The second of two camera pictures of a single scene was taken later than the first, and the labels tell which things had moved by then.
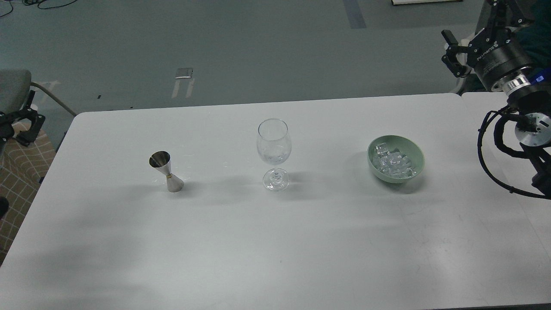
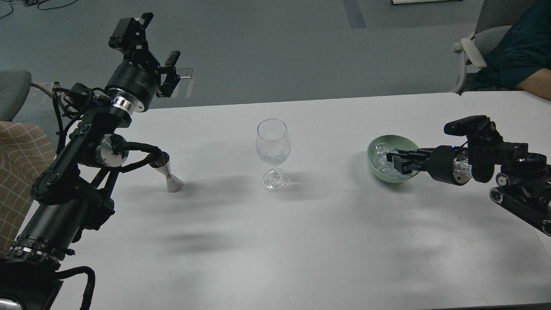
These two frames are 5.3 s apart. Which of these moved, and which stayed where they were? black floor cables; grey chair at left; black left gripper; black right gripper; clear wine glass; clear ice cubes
Moved: black left gripper; black right gripper
Stayed: black floor cables; clear wine glass; clear ice cubes; grey chair at left
